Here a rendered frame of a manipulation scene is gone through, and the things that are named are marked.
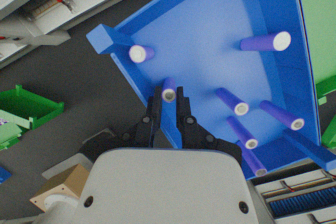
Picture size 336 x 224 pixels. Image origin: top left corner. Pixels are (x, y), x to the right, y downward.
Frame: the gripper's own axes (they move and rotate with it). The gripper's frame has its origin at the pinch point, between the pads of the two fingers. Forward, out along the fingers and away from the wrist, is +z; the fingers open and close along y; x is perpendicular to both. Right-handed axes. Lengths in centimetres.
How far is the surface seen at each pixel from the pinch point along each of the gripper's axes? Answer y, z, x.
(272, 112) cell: 15.7, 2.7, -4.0
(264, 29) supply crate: 13.4, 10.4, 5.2
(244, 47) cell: 10.3, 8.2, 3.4
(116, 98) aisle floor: -33, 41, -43
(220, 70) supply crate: 8.0, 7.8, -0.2
